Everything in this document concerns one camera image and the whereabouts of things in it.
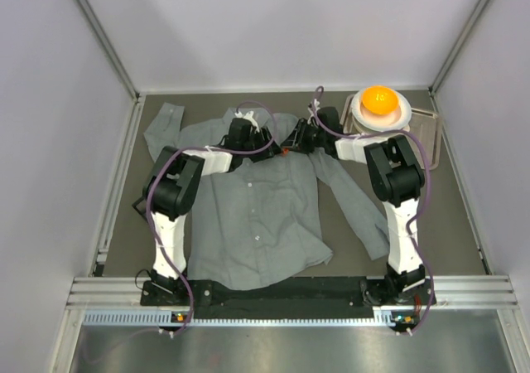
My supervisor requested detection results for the grey button-up shirt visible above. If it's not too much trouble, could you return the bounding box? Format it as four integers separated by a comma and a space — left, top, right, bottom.
143, 102, 393, 291

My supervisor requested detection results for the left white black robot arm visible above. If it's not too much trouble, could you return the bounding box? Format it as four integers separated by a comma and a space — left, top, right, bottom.
141, 117, 283, 306

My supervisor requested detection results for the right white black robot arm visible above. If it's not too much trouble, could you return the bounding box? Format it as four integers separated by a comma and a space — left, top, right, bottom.
282, 101, 426, 303

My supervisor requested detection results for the orange bowl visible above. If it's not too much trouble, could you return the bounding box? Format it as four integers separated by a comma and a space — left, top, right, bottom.
361, 85, 399, 115

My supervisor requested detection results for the metal tray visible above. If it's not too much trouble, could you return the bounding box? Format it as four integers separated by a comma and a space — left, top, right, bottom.
340, 92, 441, 170

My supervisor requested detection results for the black open jewelry box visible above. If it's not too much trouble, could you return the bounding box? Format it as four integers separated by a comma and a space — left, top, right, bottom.
132, 196, 147, 220

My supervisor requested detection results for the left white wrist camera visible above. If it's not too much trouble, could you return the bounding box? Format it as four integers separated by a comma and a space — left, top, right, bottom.
234, 110, 259, 128

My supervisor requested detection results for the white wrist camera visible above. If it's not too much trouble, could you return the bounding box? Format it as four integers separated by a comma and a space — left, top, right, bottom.
308, 98, 320, 111
234, 110, 259, 128

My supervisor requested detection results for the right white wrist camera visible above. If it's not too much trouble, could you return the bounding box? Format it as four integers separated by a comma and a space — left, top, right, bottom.
308, 98, 320, 111

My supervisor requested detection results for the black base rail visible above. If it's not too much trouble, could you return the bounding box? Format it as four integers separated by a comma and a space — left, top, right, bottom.
140, 276, 436, 318

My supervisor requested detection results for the grey slotted cable duct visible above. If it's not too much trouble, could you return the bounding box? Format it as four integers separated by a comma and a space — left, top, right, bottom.
83, 310, 413, 328

